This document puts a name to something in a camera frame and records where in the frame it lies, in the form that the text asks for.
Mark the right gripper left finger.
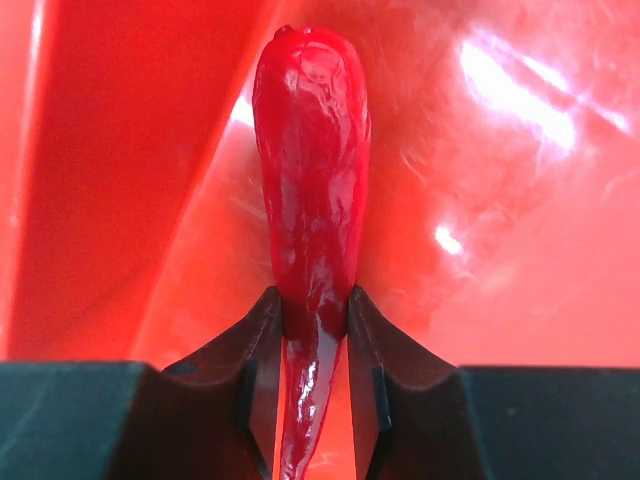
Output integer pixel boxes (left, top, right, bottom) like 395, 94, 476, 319
1, 287, 281, 479

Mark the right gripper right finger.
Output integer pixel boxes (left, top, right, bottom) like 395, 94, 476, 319
347, 287, 639, 479

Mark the red chili pepper toy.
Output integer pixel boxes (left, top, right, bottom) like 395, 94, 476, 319
252, 25, 372, 479

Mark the red plastic tray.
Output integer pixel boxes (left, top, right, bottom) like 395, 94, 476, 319
1, 1, 639, 479

